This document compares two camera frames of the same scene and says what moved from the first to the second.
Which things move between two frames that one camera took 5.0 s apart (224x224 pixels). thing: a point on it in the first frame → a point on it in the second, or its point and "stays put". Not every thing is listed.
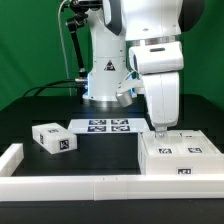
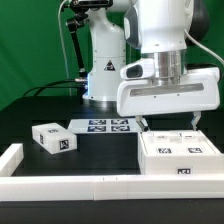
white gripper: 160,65 → 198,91
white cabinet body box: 179,152 stays put
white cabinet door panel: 170,144 stays put
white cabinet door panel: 194,142 stays put
